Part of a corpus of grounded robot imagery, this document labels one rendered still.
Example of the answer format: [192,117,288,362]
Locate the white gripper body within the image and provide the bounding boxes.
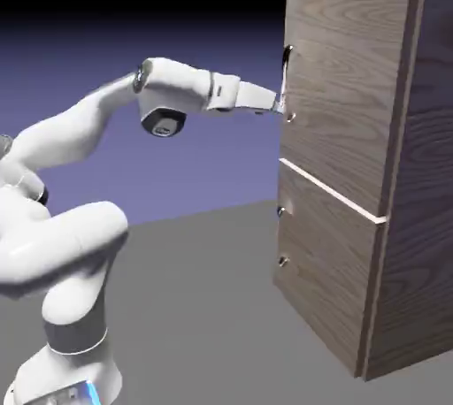
[234,80,278,111]

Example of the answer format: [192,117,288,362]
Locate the long curved metal handle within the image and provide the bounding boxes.
[280,44,297,124]

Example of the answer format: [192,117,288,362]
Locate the large wooden cabinet door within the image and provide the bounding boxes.
[279,0,426,218]

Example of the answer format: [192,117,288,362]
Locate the wooden cabinet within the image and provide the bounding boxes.
[272,0,453,382]

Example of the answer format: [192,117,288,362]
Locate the small wooden cabinet door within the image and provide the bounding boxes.
[272,159,388,378]

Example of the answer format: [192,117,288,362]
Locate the short curved metal handle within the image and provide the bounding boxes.
[276,205,290,267]

